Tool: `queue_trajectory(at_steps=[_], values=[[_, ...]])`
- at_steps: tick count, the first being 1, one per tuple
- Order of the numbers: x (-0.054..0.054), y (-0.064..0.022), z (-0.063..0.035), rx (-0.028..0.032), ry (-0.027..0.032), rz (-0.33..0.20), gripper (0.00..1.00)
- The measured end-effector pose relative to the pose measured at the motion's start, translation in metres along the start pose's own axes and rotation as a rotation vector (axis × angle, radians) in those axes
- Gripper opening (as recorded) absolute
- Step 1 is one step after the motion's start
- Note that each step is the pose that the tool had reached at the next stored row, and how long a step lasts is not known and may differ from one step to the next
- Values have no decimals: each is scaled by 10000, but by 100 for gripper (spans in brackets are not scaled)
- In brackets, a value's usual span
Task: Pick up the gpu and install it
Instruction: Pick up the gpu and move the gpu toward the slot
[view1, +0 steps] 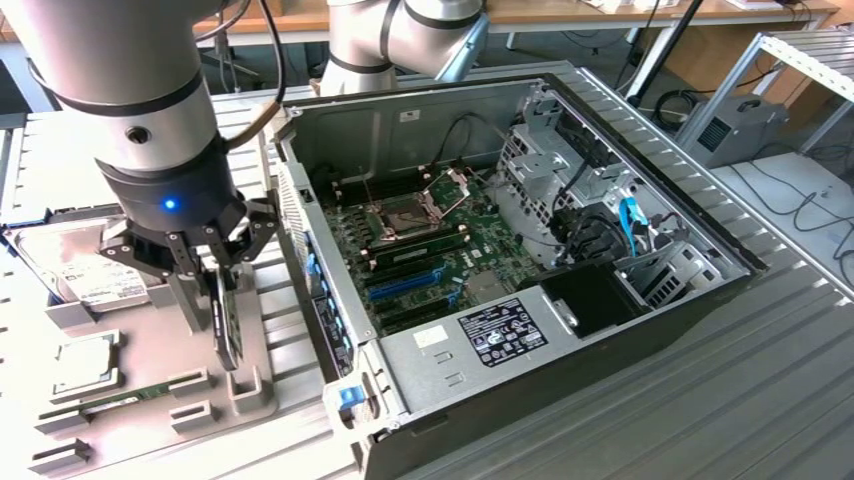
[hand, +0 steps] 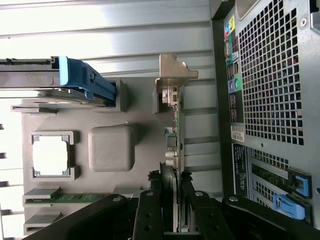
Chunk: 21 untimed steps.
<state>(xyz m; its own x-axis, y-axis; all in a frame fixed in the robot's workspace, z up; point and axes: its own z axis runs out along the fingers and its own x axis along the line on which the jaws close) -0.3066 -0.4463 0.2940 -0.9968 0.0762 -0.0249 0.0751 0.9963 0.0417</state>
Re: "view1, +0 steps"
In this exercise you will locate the green graphics card black fan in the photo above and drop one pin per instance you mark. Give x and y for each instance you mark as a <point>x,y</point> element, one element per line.
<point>227,325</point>

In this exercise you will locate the grey equipment box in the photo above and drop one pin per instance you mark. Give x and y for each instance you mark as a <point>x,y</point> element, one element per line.
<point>734,130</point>

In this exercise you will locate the blue card retention clip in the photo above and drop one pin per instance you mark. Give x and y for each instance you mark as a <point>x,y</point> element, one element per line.
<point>341,330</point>
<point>309,257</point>
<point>323,290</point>

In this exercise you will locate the silver hard disk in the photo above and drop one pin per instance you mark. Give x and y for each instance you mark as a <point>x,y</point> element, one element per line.
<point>54,250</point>

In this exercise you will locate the perforated metal drive cage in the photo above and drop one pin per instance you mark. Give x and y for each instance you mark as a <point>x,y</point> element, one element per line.
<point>543,170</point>

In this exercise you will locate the silver CPU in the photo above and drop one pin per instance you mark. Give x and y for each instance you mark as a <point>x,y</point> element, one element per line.
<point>83,365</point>

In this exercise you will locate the green RAM stick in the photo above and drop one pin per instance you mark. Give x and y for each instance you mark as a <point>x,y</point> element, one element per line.
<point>410,255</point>
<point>114,398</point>

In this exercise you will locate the blue expansion slot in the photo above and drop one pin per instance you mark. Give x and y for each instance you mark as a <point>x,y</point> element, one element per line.
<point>403,288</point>

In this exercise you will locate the grey power supply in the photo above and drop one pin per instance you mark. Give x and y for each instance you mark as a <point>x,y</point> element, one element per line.
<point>414,370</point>

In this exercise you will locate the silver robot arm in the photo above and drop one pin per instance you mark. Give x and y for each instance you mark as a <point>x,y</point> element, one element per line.
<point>120,75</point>

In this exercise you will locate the silver chipset heatsink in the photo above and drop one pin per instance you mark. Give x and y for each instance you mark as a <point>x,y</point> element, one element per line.
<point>487,287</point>

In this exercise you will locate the black RAM slot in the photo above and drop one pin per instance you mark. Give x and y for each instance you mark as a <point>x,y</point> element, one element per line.
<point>394,183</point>
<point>413,242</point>
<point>394,179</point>
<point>410,235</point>
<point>394,187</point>
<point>394,174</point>

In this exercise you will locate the thin metal locking lever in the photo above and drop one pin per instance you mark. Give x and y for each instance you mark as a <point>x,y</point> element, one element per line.
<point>367,187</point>

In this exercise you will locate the metal socket cover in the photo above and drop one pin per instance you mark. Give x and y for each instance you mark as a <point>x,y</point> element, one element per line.
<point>443,192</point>

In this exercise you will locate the black expansion slot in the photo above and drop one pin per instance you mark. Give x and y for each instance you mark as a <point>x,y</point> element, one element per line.
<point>414,309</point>
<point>421,320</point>
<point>401,273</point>

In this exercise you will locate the metal disk bay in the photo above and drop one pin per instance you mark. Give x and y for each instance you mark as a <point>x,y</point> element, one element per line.
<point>674,270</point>

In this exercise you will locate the CPU socket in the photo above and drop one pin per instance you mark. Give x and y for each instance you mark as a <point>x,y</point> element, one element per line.
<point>403,220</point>

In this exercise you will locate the green motherboard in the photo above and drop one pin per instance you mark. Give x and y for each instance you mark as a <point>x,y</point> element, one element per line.
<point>514,255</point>

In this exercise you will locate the black stand pole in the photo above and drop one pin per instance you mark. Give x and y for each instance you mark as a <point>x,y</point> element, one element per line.
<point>667,50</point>

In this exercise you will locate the wooden desk white frame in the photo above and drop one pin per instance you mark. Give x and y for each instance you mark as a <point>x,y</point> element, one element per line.
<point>734,17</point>
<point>301,25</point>

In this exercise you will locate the aluminium frame rack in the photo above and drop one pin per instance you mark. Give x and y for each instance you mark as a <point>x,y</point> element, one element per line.
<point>801,55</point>

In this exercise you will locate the blue case latch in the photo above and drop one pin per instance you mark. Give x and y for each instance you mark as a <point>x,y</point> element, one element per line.
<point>349,398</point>

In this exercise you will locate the hard disk drive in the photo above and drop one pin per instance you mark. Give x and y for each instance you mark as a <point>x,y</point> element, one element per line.
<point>67,214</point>

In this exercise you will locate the black office chair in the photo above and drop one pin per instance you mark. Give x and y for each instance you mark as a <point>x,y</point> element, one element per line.
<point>226,60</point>

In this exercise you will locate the grey parts rack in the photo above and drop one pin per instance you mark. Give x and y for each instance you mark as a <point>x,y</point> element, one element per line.
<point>154,360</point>

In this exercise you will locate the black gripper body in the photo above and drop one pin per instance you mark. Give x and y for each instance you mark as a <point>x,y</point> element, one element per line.
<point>174,190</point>

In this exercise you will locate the black and grey PC case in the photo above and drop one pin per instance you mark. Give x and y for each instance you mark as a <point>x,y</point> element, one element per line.
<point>567,400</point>

